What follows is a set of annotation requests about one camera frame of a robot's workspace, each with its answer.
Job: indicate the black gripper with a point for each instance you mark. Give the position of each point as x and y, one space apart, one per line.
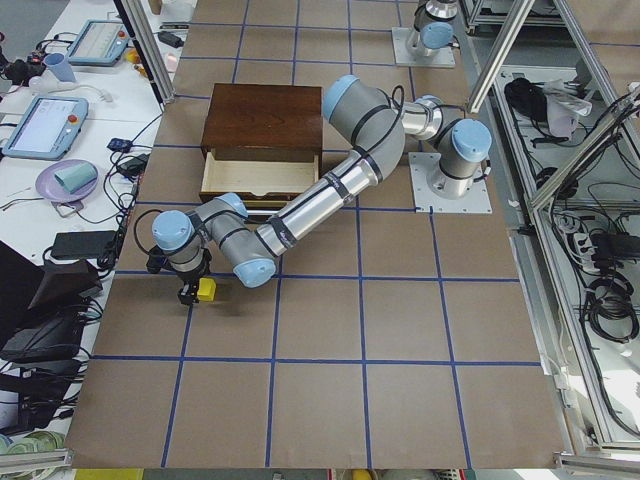
191 275

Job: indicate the yellow block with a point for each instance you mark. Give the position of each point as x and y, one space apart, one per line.
206 290

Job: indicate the light wood drawer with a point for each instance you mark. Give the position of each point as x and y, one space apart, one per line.
272 181

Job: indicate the dark wooden drawer cabinet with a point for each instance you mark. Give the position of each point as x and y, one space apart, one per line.
259 118

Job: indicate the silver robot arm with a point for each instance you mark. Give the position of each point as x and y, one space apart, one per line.
432 29
376 125

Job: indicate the black laptop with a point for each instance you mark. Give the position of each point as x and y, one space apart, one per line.
81 245

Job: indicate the green cup on plate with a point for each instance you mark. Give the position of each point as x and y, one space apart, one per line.
74 177

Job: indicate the purple plate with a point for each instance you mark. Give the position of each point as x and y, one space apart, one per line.
47 186

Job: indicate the lower teach pendant tablet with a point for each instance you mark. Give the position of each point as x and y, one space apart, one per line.
48 128

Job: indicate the teach pendant tablet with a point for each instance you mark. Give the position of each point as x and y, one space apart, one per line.
48 128
100 43

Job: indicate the upper teach pendant tablet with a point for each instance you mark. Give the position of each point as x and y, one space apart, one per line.
100 43

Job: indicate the light blue cup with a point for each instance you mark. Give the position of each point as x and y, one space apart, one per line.
58 64

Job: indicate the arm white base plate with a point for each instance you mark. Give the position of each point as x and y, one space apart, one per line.
435 192
410 51

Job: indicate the aluminium frame post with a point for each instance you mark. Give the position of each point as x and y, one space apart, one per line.
135 21

